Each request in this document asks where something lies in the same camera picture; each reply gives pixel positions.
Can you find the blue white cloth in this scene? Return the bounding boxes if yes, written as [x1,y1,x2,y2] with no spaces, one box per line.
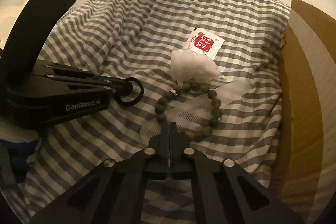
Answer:
[0,119,40,182]

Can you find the grey white checked blanket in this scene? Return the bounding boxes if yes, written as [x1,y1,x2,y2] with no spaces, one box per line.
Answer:
[0,0,292,224]

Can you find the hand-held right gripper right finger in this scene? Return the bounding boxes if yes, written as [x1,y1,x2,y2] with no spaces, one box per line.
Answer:
[171,122,305,224]

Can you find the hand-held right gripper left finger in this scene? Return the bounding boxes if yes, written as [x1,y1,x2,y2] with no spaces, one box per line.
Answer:
[29,122,171,224]

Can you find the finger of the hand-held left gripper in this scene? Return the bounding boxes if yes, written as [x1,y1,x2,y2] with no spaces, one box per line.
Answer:
[34,62,124,84]
[68,79,135,95]

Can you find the white plush toy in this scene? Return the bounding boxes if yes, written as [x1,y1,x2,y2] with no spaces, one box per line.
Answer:
[171,49,226,85]

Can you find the brown cardboard box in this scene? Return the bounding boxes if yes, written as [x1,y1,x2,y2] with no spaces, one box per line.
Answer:
[273,0,336,224]

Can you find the red white sachet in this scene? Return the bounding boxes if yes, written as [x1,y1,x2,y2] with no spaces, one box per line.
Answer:
[188,28,225,60]

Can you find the green bead bracelet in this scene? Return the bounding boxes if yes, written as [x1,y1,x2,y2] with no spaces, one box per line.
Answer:
[155,82,223,140]

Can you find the black hair tie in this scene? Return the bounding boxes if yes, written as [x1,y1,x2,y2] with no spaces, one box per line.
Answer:
[113,77,144,106]

